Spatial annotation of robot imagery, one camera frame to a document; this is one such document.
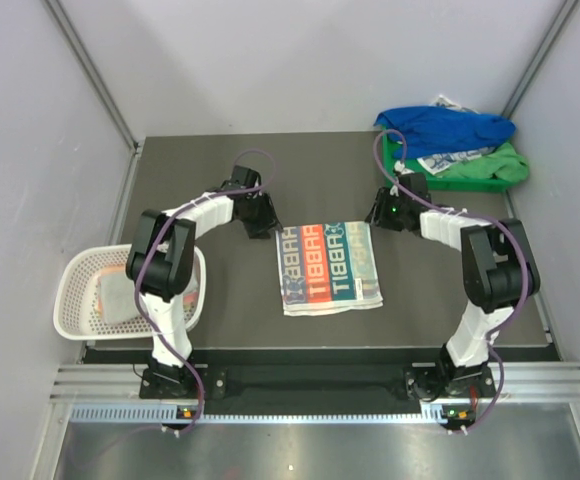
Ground colourful rabbit print towel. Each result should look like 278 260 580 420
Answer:
276 221 383 317

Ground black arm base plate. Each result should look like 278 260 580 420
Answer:
139 364 492 401

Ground green towel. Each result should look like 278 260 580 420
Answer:
440 142 529 183

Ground green plastic tray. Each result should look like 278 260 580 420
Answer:
381 136 516 193

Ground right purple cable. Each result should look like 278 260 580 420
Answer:
372 128 529 435

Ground grey slotted cable duct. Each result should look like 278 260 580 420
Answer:
69 403 468 426

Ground white blue patterned towel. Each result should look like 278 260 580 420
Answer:
417 94 495 176

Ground white perforated plastic basket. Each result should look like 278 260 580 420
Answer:
53 244 207 345

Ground folded towels in basket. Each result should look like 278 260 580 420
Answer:
95 265 205 330

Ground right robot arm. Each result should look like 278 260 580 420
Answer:
366 173 540 398

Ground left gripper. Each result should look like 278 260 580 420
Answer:
239 191 283 239

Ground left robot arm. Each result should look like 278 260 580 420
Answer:
126 165 281 399

